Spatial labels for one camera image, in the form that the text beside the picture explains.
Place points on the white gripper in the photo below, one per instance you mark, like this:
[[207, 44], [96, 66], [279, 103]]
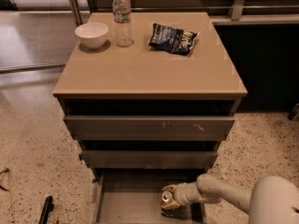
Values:
[[181, 194]]

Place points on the red coke can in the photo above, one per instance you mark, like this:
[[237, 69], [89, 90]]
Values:
[[166, 197]]

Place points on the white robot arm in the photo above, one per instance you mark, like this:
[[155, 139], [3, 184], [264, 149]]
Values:
[[273, 200]]

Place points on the open bottom grey drawer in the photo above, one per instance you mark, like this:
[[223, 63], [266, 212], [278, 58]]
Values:
[[133, 196]]

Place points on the tan drawer cabinet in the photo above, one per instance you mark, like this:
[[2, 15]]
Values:
[[142, 81]]

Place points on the middle grey drawer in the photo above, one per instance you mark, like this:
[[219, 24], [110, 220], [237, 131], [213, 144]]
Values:
[[149, 159]]

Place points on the top grey drawer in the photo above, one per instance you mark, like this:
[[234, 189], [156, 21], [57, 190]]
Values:
[[128, 128]]

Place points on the black object on floor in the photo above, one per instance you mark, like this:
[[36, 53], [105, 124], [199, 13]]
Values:
[[47, 208]]

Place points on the dark object right edge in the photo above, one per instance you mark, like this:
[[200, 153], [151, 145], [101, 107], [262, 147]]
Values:
[[294, 113]]

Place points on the dark blue chip bag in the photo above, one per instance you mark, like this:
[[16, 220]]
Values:
[[172, 40]]

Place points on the dark floor item left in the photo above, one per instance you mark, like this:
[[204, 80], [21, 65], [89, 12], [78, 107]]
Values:
[[3, 172]]

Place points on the white ceramic bowl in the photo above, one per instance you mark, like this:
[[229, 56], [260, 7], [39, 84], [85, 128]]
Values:
[[92, 35]]

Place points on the clear plastic water bottle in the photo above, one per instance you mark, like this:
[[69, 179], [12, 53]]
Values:
[[122, 22]]

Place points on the metal railing post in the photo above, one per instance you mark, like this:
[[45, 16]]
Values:
[[75, 11]]

